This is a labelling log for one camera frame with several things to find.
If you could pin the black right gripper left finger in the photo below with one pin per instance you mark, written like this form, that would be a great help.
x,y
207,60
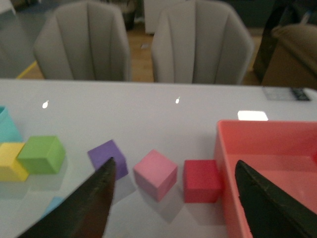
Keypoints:
x,y
84,213

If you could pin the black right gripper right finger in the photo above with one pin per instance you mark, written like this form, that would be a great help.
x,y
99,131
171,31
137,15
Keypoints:
x,y
270,211

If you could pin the blue foam cube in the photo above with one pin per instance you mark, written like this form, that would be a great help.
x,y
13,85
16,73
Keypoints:
x,y
54,203

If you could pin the purple foam cube far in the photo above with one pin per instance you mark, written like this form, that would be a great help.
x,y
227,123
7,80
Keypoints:
x,y
101,154

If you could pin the pink plastic bin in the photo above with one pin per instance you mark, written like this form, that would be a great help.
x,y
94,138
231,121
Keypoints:
x,y
285,152

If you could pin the green foam cube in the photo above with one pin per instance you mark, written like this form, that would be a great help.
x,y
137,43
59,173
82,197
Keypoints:
x,y
42,155

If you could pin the dark red foam cube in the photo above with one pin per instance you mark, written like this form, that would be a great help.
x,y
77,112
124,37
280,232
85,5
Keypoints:
x,y
201,181

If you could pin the pink foam cube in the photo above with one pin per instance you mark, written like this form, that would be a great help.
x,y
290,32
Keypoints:
x,y
155,174

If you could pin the yellow foam cube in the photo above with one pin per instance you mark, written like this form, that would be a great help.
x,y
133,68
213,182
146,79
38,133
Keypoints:
x,y
10,168

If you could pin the teal plastic bin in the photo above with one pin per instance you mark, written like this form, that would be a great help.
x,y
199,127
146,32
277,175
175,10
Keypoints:
x,y
8,129

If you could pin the label sticker on table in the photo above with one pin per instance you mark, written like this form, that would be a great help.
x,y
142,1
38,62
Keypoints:
x,y
285,94

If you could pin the brown armchair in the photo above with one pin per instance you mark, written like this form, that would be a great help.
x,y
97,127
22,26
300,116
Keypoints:
x,y
294,60

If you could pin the grey chair left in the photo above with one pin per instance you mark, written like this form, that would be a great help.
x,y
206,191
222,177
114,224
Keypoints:
x,y
84,40

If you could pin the grey chair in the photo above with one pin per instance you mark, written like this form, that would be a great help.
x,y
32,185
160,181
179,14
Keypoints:
x,y
84,40
201,42

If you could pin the grey chair right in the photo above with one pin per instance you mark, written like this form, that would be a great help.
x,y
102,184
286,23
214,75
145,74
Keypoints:
x,y
201,42

